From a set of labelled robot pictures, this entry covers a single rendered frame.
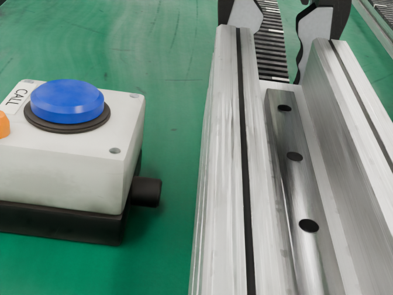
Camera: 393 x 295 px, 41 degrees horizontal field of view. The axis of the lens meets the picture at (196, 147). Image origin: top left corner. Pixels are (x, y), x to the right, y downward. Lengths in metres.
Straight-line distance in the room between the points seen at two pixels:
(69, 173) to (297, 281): 0.13
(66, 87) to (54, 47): 0.26
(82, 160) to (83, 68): 0.25
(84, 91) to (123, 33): 0.31
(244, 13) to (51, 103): 0.20
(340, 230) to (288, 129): 0.08
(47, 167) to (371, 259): 0.16
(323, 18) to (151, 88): 0.16
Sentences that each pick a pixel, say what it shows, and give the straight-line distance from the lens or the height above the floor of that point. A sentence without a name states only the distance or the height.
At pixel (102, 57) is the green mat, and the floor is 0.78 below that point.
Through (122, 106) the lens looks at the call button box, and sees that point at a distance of 0.32.
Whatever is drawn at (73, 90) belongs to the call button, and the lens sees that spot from 0.30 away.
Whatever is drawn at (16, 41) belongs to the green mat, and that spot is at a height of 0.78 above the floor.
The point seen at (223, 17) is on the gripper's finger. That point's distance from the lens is 0.43.
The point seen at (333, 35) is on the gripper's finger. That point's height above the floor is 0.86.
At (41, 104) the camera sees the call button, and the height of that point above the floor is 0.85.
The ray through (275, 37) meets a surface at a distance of 0.57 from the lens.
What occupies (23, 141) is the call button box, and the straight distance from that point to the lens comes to 0.28.
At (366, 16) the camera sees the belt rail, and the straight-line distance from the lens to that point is 0.80.
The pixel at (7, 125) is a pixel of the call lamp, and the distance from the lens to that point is 0.28.
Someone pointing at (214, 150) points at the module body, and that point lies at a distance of 0.24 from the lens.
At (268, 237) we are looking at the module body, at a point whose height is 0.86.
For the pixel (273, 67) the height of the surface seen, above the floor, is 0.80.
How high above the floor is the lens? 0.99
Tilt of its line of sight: 31 degrees down
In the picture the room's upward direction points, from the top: 8 degrees clockwise
